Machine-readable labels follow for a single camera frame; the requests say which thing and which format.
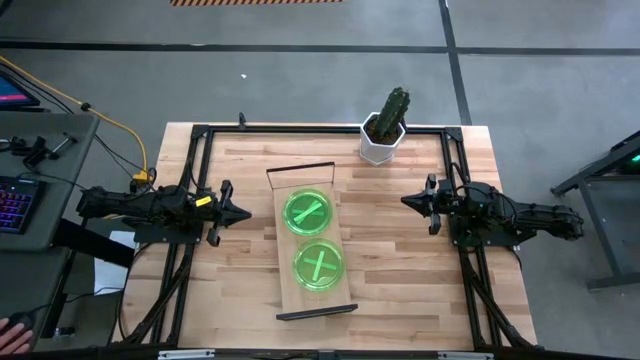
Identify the white hexagonal plant pot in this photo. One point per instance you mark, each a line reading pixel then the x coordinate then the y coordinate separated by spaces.
pixel 372 152

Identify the black aluminium table frame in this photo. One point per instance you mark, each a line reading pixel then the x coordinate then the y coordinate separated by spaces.
pixel 300 129

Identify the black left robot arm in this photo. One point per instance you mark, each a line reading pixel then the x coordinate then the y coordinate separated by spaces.
pixel 125 205

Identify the black computer mouse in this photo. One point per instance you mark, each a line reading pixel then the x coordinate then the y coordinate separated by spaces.
pixel 21 318

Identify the black clamp tool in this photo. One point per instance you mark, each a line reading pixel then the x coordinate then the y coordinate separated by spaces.
pixel 25 149

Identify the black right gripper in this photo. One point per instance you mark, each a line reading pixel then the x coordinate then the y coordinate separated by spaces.
pixel 441 200

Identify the white paper sheet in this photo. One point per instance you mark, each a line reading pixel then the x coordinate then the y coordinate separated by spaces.
pixel 107 272

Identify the person's hand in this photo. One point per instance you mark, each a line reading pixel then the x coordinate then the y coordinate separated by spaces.
pixel 14 339

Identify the computer monitor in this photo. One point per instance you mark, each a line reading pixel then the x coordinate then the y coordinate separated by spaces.
pixel 12 92

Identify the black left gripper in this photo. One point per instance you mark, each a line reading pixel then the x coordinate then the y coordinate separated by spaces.
pixel 214 212

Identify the black metal stand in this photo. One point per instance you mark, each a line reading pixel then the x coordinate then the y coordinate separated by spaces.
pixel 598 225

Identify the yellow tag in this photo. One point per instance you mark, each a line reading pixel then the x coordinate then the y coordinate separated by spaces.
pixel 203 201

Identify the backlit black keyboard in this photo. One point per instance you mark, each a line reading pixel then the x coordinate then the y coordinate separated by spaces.
pixel 17 205

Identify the green cactus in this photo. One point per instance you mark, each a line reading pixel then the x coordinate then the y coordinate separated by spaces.
pixel 392 112

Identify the grey side desk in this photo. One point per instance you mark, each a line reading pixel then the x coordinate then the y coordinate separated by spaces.
pixel 65 160

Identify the black and silver hand tool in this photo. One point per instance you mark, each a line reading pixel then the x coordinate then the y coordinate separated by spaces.
pixel 65 143

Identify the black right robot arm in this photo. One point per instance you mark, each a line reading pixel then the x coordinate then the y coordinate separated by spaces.
pixel 540 220

